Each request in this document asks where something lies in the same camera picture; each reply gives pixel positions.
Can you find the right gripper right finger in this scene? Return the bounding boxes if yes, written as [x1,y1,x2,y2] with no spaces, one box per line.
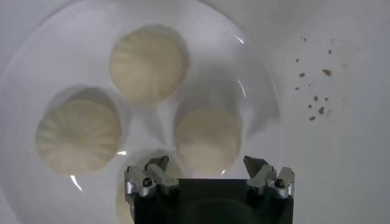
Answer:
[243,155,296,200]

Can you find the brown crumbs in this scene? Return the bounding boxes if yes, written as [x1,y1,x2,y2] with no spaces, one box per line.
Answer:
[294,35,348,122]

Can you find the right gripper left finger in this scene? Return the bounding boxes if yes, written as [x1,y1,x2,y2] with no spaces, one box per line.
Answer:
[124,155,180,199]

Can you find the white round plate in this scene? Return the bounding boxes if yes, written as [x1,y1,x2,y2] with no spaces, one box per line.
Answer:
[0,0,284,224]

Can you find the white steamed baozi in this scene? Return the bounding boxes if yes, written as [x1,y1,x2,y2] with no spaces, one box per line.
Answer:
[115,158,183,224]
[35,88,122,177]
[108,26,190,106]
[174,105,244,177]

